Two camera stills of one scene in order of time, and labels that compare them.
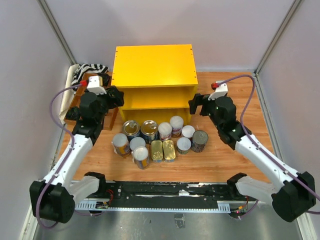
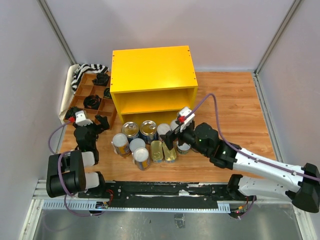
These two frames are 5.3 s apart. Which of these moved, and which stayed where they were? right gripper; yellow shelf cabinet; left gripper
Moved: right gripper; left gripper
Stayed: yellow shelf cabinet
